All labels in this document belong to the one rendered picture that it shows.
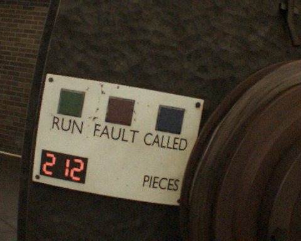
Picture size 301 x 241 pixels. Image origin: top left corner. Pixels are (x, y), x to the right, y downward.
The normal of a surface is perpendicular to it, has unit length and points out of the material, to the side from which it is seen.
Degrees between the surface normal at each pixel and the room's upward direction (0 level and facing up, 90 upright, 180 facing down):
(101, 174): 90
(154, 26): 90
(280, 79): 90
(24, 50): 90
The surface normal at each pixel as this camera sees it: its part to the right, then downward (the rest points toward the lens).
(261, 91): 0.13, 0.07
